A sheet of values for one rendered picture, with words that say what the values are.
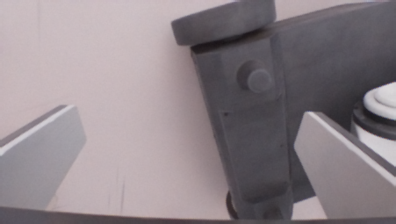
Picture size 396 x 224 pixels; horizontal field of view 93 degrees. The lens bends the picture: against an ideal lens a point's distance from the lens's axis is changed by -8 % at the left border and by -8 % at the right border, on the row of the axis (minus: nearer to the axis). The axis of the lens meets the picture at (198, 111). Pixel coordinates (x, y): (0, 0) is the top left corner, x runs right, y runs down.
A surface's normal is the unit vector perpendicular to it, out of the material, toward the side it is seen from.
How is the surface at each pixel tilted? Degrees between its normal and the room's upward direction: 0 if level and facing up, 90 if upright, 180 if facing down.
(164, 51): 0
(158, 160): 0
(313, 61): 0
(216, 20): 18
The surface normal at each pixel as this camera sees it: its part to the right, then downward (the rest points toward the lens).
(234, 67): 0.12, 0.40
